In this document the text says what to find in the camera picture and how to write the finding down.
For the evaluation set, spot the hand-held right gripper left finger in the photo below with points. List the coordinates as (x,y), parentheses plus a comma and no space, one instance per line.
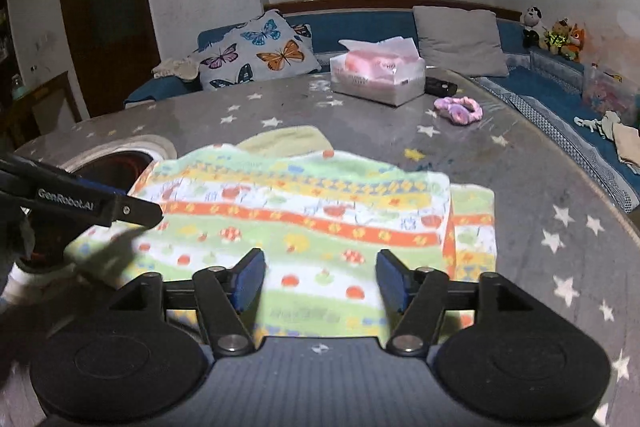
(250,279)

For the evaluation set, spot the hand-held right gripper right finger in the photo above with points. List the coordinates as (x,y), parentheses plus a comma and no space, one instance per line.
(391,279)

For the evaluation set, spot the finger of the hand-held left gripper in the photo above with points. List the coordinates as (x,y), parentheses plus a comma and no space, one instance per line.
(102,187)
(142,213)

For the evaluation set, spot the patterned green children's shirt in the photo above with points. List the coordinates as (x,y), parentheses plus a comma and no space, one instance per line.
(325,207)

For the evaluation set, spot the person's left forearm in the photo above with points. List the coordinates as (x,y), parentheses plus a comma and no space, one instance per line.
(25,287)

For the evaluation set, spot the black round hotplate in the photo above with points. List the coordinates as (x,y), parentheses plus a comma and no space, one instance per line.
(120,164)

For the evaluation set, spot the wooden side table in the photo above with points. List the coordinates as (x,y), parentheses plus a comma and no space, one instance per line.
(50,102)

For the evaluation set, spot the pale green jar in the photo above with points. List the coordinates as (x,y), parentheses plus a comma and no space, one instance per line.
(17,88)

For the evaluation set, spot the beige lace cloth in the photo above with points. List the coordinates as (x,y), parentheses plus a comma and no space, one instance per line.
(175,68)

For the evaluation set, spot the dark wooden shelf cabinet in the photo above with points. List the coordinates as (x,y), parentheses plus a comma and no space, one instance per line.
(7,47)

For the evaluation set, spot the grey star tablecloth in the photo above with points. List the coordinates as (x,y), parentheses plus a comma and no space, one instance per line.
(525,167)

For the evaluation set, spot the pink hair scrunchie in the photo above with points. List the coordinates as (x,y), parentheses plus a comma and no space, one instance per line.
(457,111)

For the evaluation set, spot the pink tissue box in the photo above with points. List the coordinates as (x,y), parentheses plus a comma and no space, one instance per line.
(375,82)

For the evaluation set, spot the butterfly print pillow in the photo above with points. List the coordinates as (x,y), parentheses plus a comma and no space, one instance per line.
(260,52)

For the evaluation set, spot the black remote control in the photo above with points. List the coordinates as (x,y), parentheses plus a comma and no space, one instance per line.
(440,86)

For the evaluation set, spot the grey pillow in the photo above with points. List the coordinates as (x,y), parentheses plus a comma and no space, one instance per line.
(460,42)

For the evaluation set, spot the small white toy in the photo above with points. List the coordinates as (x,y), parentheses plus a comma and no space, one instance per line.
(590,124)

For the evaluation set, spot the blue sofa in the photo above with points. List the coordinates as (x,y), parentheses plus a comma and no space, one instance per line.
(365,27)

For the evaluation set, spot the clear plastic storage box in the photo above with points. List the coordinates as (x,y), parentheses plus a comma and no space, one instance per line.
(610,89)

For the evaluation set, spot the panda plush toy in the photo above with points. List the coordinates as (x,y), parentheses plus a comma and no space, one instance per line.
(531,24)

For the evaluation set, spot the brown bear plush toy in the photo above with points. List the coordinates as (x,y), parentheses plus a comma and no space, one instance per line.
(555,38)

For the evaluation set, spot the orange fox plush toy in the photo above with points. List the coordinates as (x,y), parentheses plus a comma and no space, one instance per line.
(575,43)

